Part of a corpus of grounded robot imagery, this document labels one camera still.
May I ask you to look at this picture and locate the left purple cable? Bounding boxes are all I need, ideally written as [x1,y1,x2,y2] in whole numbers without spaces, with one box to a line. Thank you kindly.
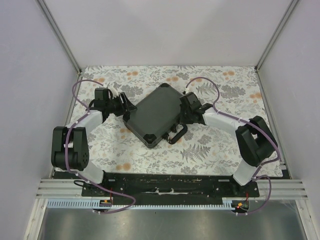
[63,79,137,215]

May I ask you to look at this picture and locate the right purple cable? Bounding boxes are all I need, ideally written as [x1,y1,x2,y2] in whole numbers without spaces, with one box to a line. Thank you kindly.
[185,76,281,215]

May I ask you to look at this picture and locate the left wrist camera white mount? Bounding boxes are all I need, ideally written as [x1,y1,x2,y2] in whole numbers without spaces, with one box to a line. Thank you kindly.
[108,86,119,98]

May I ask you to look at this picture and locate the purple cable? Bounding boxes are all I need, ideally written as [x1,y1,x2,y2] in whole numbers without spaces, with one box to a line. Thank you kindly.
[63,79,137,215]
[185,76,281,215]

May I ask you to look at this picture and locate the black poker set case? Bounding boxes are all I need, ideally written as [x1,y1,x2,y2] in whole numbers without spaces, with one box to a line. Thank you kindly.
[123,83,188,149]

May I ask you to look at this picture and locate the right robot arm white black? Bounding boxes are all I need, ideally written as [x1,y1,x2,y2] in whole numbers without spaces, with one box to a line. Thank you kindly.
[180,92,280,197]

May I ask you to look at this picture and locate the aluminium frame rails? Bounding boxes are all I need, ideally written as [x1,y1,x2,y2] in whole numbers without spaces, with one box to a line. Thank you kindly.
[23,0,320,240]

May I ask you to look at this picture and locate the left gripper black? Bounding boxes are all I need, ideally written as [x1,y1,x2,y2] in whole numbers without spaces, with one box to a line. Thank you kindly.
[106,93,138,118]

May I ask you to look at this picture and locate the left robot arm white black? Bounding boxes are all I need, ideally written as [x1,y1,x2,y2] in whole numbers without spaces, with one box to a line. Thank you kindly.
[51,87,137,197]

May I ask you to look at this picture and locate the floral table mat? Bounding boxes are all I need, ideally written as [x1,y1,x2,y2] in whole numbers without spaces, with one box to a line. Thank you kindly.
[70,65,267,175]

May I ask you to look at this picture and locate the white slotted cable duct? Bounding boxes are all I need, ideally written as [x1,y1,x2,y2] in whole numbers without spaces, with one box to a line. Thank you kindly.
[46,199,236,211]

